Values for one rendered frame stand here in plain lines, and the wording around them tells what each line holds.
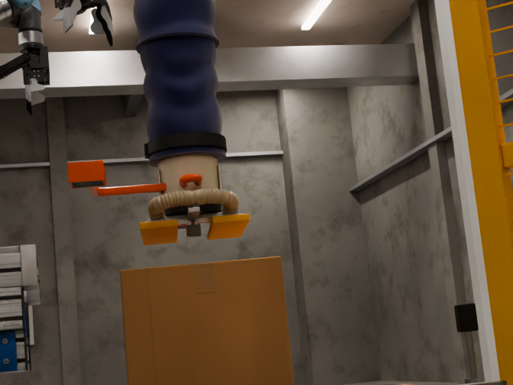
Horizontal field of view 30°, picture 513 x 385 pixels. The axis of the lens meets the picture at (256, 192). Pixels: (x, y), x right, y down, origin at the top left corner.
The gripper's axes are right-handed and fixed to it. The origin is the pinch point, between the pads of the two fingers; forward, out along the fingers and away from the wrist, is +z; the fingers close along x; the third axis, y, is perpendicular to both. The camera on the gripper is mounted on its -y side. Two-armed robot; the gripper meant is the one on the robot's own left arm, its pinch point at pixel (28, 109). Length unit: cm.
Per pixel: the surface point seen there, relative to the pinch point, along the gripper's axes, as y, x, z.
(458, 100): 248, 216, -54
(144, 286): 25, -61, 62
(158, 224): 31, -49, 46
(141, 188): 29, -37, 34
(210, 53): 51, -40, -3
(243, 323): 48, -64, 74
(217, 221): 47, -51, 46
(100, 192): 18, -36, 34
